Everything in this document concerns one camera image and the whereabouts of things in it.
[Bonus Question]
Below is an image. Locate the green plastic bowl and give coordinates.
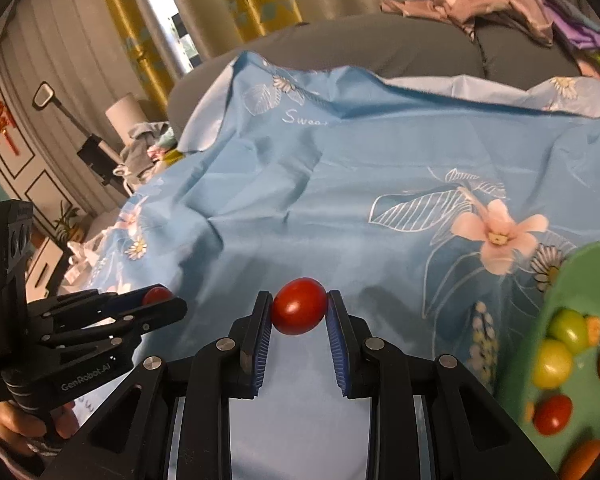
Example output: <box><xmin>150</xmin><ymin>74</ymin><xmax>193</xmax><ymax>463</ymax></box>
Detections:
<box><xmin>495</xmin><ymin>241</ymin><xmax>600</xmax><ymax>480</ymax></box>

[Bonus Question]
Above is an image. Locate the grey sofa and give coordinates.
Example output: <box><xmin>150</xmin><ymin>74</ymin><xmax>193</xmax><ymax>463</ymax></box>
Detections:
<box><xmin>167</xmin><ymin>12</ymin><xmax>600</xmax><ymax>126</ymax></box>

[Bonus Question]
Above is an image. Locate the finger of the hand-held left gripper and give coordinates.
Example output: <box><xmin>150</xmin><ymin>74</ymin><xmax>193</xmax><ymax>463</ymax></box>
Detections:
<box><xmin>29</xmin><ymin>287</ymin><xmax>153</xmax><ymax>329</ymax></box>
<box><xmin>42</xmin><ymin>297</ymin><xmax>188</xmax><ymax>347</ymax></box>

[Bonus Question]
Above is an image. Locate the white plastic bag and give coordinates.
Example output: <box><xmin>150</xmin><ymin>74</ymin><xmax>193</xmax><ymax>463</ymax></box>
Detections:
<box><xmin>65</xmin><ymin>230</ymin><xmax>111</xmax><ymax>286</ymax></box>

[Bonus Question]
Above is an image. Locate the black stick vacuum cleaner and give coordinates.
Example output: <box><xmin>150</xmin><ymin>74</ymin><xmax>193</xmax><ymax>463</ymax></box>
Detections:
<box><xmin>32</xmin><ymin>81</ymin><xmax>126</xmax><ymax>188</ymax></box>

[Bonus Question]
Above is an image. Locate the white cylindrical bin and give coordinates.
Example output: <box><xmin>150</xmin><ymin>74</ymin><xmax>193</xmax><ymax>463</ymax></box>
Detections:
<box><xmin>105</xmin><ymin>92</ymin><xmax>148</xmax><ymax>146</ymax></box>

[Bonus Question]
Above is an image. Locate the potted plant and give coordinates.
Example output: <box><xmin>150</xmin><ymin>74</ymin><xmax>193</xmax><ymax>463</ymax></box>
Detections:
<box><xmin>50</xmin><ymin>202</ymin><xmax>83</xmax><ymax>243</ymax></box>

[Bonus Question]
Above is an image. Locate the blue floral cloth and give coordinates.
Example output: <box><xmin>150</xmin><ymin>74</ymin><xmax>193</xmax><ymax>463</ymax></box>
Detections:
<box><xmin>65</xmin><ymin>50</ymin><xmax>600</xmax><ymax>480</ymax></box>

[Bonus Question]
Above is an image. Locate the green lime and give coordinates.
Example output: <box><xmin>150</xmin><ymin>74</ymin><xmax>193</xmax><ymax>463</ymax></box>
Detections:
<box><xmin>547</xmin><ymin>309</ymin><xmax>591</xmax><ymax>356</ymax></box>

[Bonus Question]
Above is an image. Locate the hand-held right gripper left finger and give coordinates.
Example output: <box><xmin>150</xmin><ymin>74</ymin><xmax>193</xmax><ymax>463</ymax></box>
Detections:
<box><xmin>40</xmin><ymin>290</ymin><xmax>274</xmax><ymax>480</ymax></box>

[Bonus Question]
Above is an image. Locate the purple clothing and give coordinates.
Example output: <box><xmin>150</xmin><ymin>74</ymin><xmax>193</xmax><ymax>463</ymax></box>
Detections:
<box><xmin>540</xmin><ymin>0</ymin><xmax>600</xmax><ymax>81</ymax></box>

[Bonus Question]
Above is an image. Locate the yellow lemon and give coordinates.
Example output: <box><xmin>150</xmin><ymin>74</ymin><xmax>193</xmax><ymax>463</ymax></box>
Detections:
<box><xmin>532</xmin><ymin>339</ymin><xmax>575</xmax><ymax>389</ymax></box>

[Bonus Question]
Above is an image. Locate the grey clothes pile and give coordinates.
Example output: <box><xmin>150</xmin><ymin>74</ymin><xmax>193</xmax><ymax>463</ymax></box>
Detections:
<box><xmin>112</xmin><ymin>120</ymin><xmax>186</xmax><ymax>186</ymax></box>

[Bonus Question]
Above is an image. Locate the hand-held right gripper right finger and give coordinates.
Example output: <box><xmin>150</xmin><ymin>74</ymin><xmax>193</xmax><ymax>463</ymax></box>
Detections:
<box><xmin>326</xmin><ymin>290</ymin><xmax>561</xmax><ymax>480</ymax></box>

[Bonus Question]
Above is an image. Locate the person's left hand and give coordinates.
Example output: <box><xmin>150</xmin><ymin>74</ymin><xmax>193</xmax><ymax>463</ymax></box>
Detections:
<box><xmin>0</xmin><ymin>400</ymin><xmax>78</xmax><ymax>458</ymax></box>

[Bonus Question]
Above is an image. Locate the red cherry tomato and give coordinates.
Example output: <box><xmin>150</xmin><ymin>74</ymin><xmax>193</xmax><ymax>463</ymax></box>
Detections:
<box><xmin>532</xmin><ymin>394</ymin><xmax>574</xmax><ymax>436</ymax></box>
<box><xmin>271</xmin><ymin>277</ymin><xmax>328</xmax><ymax>337</ymax></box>
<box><xmin>142</xmin><ymin>285</ymin><xmax>175</xmax><ymax>306</ymax></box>

